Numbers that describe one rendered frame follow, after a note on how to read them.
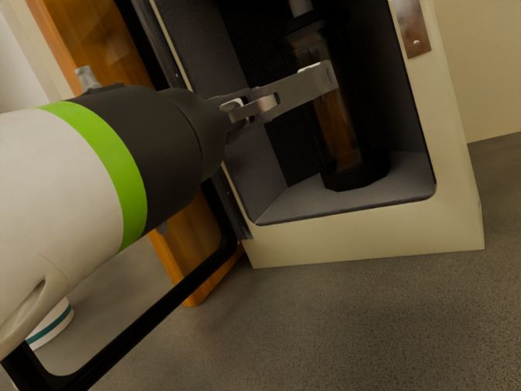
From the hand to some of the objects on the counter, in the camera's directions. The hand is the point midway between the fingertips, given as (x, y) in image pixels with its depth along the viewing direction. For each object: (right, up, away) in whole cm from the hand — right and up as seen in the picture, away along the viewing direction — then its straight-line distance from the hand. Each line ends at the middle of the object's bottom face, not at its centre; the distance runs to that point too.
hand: (276, 95), depth 42 cm
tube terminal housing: (+16, -15, +17) cm, 28 cm away
